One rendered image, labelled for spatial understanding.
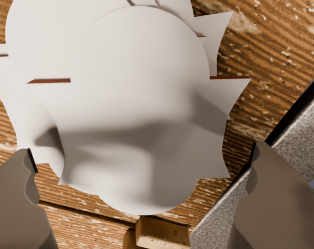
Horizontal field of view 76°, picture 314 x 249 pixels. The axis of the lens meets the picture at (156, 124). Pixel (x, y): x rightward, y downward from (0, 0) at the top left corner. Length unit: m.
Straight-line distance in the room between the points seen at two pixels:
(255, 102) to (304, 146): 0.10
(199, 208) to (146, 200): 0.09
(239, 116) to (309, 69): 0.06
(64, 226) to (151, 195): 0.14
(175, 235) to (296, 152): 0.16
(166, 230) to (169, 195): 0.09
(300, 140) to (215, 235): 0.17
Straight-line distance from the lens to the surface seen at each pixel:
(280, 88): 0.19
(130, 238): 0.26
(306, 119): 0.25
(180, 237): 0.25
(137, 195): 0.16
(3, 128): 0.21
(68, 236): 0.29
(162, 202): 0.17
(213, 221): 0.30
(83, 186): 0.17
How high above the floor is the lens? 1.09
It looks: 63 degrees down
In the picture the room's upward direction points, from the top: 174 degrees clockwise
